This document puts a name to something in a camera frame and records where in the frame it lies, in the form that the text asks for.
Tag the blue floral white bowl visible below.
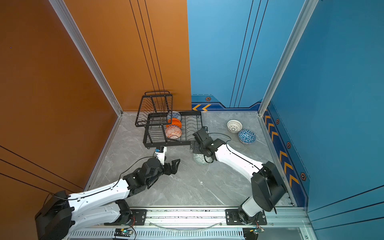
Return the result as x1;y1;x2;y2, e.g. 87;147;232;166
167;111;182;121

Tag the left green circuit board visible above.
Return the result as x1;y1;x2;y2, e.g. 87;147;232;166
114;228;135;240

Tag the white lattice pattern bowl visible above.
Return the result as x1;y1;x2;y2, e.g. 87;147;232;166
227;120;243;134

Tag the blue dotted pattern bowl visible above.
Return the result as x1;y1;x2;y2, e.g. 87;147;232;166
238;129;257;145

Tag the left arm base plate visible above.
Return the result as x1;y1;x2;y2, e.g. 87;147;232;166
104;209;147;227

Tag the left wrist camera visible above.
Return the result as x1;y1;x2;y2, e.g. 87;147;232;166
154;146;167;165

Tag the red geometric pattern bowl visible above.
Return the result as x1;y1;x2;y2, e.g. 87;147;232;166
165;125;182;140

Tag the black wire dish rack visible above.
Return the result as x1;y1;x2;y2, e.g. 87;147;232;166
135;90;203;149

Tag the orange plastic bowl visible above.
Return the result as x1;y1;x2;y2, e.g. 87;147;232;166
167;118;182;128

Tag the green geometric pattern bowl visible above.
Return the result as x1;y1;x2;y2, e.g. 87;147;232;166
193;154;212;165

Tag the aluminium front rail frame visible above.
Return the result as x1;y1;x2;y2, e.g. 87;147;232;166
65;207;317;240

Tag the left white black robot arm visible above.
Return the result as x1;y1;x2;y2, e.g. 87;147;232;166
35;158;181;240

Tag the right green circuit board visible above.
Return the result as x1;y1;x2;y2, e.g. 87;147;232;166
242;227;265;240

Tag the green circuit board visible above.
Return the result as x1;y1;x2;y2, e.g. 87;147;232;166
114;228;135;240
242;227;265;240

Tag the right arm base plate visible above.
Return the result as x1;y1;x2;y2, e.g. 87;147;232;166
225;209;268;226

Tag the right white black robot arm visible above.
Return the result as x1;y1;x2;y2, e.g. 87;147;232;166
193;129;288;225

